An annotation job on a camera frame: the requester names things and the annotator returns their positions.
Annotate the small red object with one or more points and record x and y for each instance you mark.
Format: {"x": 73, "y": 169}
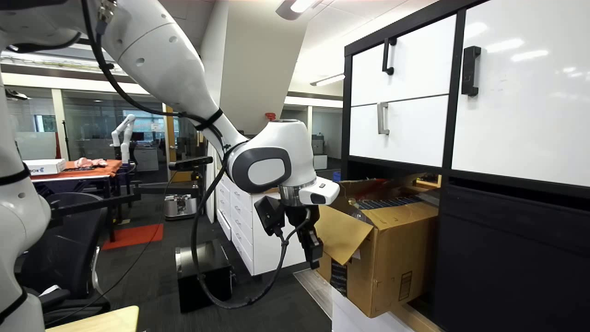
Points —
{"x": 272, "y": 118}

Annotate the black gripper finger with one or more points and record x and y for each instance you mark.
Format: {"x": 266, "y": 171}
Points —
{"x": 314, "y": 252}

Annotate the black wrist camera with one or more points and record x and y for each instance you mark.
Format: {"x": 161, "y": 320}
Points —
{"x": 270, "y": 217}

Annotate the light wooden board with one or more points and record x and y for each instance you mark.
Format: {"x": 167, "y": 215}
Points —
{"x": 93, "y": 322}

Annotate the small white robot arm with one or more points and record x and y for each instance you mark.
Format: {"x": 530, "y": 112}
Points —
{"x": 126, "y": 132}

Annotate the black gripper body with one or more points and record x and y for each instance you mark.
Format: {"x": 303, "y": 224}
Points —
{"x": 303, "y": 221}

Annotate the silver metal container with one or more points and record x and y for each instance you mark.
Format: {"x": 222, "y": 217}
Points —
{"x": 179, "y": 206}

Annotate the black box on floor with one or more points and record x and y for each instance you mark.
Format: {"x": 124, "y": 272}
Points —
{"x": 213, "y": 265}

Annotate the orange top table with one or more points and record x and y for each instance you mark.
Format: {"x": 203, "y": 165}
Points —
{"x": 80, "y": 173}

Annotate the round ceiling lamp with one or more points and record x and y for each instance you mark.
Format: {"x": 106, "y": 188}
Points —
{"x": 301, "y": 7}

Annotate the narrow ceiling light strip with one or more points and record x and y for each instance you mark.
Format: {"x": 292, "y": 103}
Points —
{"x": 329, "y": 81}

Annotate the flat white box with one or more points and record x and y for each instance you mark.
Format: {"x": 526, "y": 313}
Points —
{"x": 43, "y": 167}

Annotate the red floor mat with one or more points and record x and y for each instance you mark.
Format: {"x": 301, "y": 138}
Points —
{"x": 132, "y": 237}

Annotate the white counter drawer unit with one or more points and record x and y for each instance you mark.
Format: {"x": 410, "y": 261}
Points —
{"x": 240, "y": 228}

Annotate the black office chair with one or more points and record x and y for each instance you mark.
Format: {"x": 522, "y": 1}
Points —
{"x": 67, "y": 247}

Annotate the white cabinet door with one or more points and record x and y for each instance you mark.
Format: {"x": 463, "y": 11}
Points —
{"x": 528, "y": 123}

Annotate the brown cardboard box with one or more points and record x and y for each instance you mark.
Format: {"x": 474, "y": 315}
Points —
{"x": 388, "y": 265}

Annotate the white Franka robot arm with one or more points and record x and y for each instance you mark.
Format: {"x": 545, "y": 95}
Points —
{"x": 167, "y": 62}

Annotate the black flat item in box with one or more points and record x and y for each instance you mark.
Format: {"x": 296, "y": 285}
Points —
{"x": 380, "y": 204}

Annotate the black shelf cabinet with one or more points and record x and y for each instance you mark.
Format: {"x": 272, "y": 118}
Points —
{"x": 509, "y": 260}

